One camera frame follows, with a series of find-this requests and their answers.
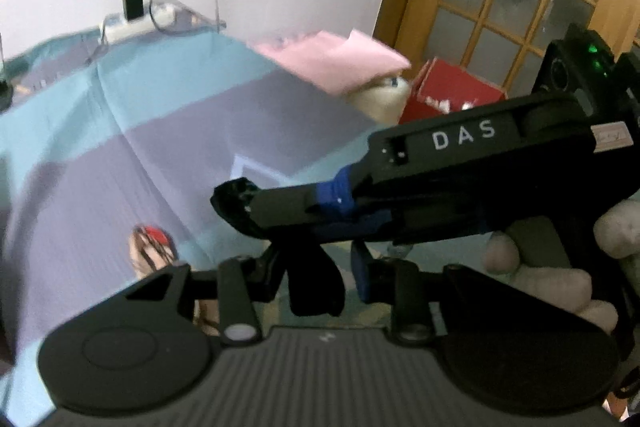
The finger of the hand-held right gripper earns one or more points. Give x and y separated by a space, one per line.
360 227
285 207

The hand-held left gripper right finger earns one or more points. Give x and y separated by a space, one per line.
360 277

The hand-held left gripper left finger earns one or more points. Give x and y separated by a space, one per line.
269 274

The black sock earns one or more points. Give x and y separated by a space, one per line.
315 279

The person's right hand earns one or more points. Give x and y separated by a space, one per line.
550 287

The red box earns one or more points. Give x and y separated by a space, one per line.
450 92

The cream bag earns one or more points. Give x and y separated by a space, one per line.
380 99

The foot in red sandal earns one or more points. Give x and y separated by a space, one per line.
155 257

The pink cloth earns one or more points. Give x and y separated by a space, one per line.
340 59

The blue purple striped blanket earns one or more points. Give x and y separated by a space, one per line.
125 132

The white power strip with charger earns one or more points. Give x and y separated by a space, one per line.
152 2

